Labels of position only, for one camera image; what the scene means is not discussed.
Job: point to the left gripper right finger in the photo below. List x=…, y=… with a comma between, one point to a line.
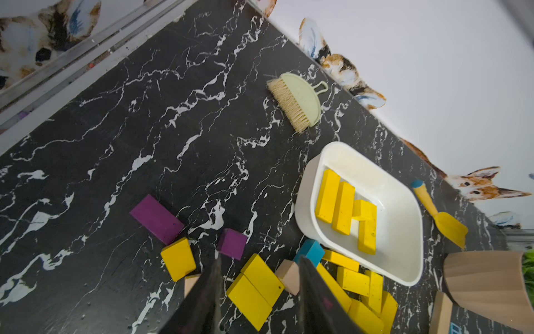
x=320, y=311

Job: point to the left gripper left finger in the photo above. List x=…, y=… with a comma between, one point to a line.
x=200, y=311

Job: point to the white plastic tray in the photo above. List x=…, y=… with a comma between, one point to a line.
x=386, y=232

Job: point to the yellow bar block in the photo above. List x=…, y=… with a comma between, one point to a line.
x=343, y=213
x=327, y=196

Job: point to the small natural wood cube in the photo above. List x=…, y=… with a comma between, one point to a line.
x=288, y=274

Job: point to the yellow flat square block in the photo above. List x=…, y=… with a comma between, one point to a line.
x=255, y=291

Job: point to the small teal block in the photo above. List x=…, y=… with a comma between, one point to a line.
x=312, y=250

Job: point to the purple small block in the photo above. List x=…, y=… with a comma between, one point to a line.
x=232, y=243

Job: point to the purple long block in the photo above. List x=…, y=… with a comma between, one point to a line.
x=157, y=219

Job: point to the tall natural wood block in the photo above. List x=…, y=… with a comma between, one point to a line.
x=441, y=314

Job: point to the blue ladder block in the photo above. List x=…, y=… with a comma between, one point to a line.
x=455, y=329

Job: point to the yellow toy shovel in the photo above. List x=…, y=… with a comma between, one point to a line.
x=448, y=225

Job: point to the pink pot green plant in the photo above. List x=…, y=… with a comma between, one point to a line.
x=491, y=284

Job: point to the green hand brush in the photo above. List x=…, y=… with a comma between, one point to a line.
x=298, y=99

